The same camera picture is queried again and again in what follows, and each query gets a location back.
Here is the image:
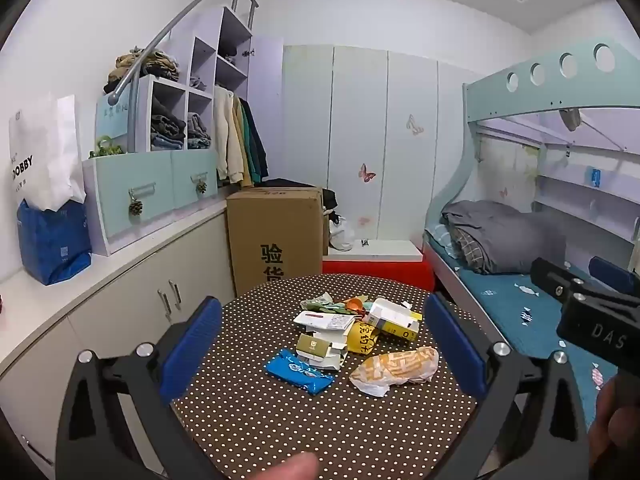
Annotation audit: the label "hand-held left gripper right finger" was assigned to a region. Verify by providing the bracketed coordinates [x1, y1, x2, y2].
[422, 292, 591, 480]

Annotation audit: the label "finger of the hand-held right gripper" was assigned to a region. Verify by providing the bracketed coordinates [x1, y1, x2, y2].
[530, 257, 583, 306]
[588, 256, 640, 306]

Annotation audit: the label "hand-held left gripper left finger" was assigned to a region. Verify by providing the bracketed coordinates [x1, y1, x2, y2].
[55, 296, 223, 480]

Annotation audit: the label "orange yellow food wrapper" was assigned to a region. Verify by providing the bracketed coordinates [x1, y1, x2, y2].
[348, 346, 440, 397]

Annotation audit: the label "white yellow carton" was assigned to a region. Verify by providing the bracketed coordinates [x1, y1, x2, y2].
[364, 297, 423, 342]

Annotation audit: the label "yellow round packet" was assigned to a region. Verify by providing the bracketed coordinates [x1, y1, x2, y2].
[346, 321, 381, 356]

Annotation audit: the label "blue snack packet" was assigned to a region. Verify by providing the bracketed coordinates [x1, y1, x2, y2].
[264, 349, 335, 396]

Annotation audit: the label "small olive green box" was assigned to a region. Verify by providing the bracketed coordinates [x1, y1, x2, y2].
[296, 332, 333, 358]

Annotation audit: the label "white box with red stripe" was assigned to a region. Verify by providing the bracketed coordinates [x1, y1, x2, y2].
[293, 310, 356, 335]

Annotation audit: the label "green white wrapper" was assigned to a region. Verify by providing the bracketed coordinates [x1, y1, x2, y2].
[301, 292, 346, 313]

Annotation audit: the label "person's right hand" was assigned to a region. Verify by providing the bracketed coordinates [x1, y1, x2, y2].
[587, 375, 640, 467]

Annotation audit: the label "person's left hand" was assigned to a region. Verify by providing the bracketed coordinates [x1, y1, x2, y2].
[272, 451, 318, 480]

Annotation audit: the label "grey quilt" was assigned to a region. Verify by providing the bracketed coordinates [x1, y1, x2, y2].
[441, 199, 568, 275]

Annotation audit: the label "white low cabinet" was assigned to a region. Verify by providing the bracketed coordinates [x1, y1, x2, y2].
[0, 195, 236, 466]

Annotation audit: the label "red bench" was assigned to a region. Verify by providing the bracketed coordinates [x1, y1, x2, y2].
[321, 254, 435, 291]

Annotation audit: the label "round polka dot table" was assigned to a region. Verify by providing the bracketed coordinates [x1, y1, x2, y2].
[170, 274, 496, 480]

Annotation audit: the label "teal plaid pillow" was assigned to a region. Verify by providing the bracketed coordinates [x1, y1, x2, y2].
[425, 222, 458, 260]

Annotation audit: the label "large cardboard box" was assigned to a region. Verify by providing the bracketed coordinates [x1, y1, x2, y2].
[226, 186, 325, 297]

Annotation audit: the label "white plastic bag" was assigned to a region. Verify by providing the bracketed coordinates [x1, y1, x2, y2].
[329, 215, 356, 252]

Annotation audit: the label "blue bag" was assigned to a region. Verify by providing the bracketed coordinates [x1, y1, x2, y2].
[16, 199, 93, 286]

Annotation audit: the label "teal bunk bed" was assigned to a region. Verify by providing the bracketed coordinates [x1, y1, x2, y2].
[422, 37, 640, 411]

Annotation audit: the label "black clothing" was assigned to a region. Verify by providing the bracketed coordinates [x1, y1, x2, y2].
[260, 177, 340, 211]

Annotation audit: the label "green garment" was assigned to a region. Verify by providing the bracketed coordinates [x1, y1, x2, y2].
[240, 100, 261, 183]

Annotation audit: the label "black jacket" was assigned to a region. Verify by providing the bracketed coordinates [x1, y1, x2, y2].
[245, 99, 269, 181]

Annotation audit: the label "folded grey clothes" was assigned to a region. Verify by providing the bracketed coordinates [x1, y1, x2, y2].
[187, 112, 212, 150]

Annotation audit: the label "cream jacket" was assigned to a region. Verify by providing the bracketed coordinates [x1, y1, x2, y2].
[214, 85, 251, 186]

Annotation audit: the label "green plant decoration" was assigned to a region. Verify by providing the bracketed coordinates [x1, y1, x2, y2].
[89, 135, 125, 159]

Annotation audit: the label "folded dark clothes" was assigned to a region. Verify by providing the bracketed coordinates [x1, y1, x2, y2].
[150, 95, 187, 151]

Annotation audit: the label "grey metal handrail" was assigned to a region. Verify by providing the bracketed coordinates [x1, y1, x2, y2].
[109, 0, 260, 153]

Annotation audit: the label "pale wardrobe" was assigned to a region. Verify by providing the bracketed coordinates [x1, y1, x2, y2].
[280, 44, 468, 261]

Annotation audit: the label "white shopping bag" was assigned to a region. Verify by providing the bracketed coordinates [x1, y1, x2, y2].
[7, 92, 87, 211]

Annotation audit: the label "lilac cabinet door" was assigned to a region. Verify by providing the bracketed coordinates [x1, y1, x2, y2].
[247, 35, 285, 183]

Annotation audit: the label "pile of clothes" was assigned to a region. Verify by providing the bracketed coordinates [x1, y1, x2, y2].
[104, 49, 180, 95]

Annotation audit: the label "lilac stair shelf cabinet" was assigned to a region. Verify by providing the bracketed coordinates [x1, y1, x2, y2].
[95, 6, 256, 153]

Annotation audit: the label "lilac wall shelf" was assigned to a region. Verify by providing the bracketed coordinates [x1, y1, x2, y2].
[532, 145, 640, 243]

